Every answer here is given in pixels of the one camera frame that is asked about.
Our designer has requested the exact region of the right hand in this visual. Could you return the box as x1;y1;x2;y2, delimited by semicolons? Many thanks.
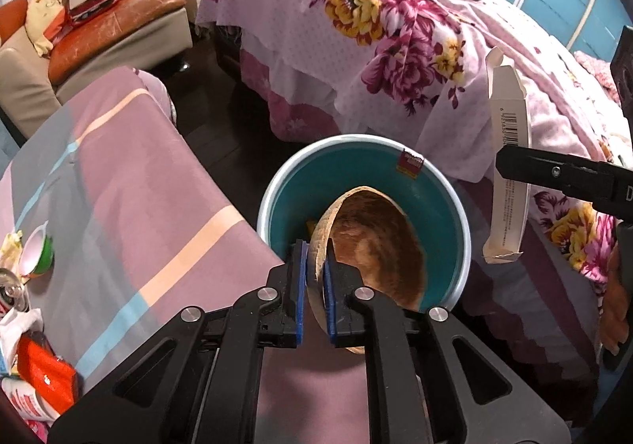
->
600;245;630;355

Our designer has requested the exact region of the red Coca-Cola can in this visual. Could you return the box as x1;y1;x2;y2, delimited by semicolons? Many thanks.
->
0;267;30;317

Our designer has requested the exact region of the beige sofa with orange cushion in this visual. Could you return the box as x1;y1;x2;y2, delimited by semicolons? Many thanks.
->
1;0;192;143

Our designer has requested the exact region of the white cardboard box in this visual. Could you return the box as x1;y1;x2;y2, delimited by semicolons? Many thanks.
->
483;47;531;264

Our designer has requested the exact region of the orange snack wrapper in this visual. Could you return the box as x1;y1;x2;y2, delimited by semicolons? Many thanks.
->
17;335;80;414

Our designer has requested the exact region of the red sticker on bin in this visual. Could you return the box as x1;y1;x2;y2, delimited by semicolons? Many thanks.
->
396;149;425;180

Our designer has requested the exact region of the white tissue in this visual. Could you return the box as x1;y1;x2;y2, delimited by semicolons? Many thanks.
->
0;308;43;376

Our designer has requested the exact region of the teal trash bin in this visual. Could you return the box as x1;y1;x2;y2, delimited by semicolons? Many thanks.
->
256;134;472;311

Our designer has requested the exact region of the yellow patterned napkin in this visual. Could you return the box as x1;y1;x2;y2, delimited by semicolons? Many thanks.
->
0;231;23;275

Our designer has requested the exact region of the striped pink grey tablecloth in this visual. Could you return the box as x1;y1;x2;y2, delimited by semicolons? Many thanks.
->
1;67;369;443

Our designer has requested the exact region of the white green yogurt cup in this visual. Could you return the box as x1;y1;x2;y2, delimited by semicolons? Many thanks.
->
18;222;54;278

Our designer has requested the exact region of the floral pink bedspread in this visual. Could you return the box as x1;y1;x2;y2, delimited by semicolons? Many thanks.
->
196;0;632;366

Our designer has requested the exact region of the white red strawberry can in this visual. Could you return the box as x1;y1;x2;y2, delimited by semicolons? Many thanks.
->
1;376;59;423

